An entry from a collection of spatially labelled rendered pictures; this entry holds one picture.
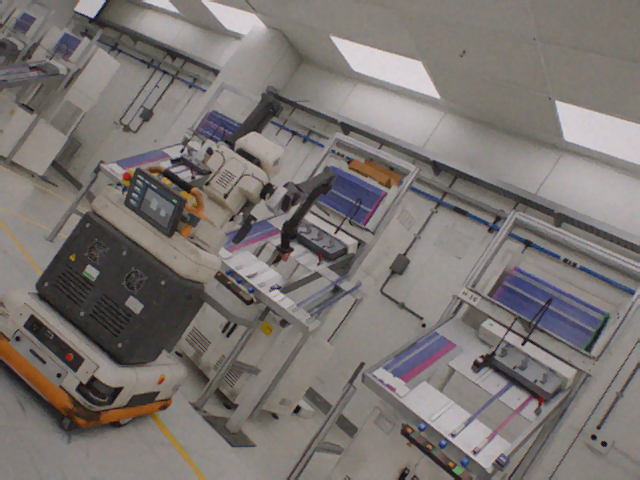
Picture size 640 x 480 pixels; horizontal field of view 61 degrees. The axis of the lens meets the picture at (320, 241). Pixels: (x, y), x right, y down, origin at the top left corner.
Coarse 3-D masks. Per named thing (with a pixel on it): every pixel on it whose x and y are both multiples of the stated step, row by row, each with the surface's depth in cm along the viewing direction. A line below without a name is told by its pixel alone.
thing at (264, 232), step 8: (256, 224) 370; (264, 224) 370; (272, 224) 371; (248, 232) 360; (256, 232) 361; (264, 232) 361; (272, 232) 362; (280, 232) 363; (248, 240) 352; (256, 240) 352; (264, 240) 353; (272, 240) 355; (224, 248) 342; (232, 248) 342; (240, 248) 343; (248, 248) 344; (224, 256) 334; (232, 256) 336
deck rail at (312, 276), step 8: (344, 256) 342; (352, 256) 346; (328, 264) 333; (336, 264) 338; (344, 264) 343; (312, 272) 326; (296, 280) 318; (304, 280) 322; (312, 280) 328; (288, 288) 315; (296, 288) 320
